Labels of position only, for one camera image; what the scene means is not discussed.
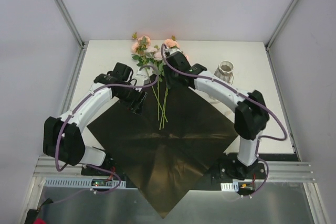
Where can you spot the left aluminium corner post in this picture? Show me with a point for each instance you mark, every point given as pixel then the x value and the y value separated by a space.
pixel 70 22

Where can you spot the left white cable duct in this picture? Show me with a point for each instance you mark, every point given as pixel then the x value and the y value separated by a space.
pixel 84 183

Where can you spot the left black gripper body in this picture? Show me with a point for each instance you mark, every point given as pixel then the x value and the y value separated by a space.
pixel 138 103

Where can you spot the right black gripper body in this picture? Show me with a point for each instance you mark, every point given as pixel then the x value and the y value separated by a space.
pixel 170 77

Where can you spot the aluminium corner post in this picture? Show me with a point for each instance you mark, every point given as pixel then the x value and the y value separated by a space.
pixel 70 22
pixel 281 24

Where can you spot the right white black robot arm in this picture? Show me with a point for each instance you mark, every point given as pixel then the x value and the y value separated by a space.
pixel 250 119

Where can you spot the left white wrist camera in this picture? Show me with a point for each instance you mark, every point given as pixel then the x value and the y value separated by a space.
pixel 142 74

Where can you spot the black wrapping paper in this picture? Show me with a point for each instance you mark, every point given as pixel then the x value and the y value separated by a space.
pixel 164 164

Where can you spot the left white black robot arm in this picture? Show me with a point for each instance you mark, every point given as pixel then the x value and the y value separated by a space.
pixel 63 138

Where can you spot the white ribbed ceramic vase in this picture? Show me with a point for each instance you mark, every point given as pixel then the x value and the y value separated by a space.
pixel 224 71

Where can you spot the right white cable duct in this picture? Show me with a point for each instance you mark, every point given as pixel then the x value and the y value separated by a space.
pixel 230 187

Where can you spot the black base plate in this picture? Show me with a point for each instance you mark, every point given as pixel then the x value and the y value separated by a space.
pixel 226 169

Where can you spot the cream ribbon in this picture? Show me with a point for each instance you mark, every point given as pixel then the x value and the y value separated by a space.
pixel 220 106

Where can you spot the right aluminium corner post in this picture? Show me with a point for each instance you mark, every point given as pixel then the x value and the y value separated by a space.
pixel 281 24

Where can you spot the white cable duct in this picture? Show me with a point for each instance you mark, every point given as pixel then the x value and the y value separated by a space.
pixel 84 183
pixel 230 187

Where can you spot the aluminium frame rail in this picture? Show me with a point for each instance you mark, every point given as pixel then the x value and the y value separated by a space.
pixel 279 171

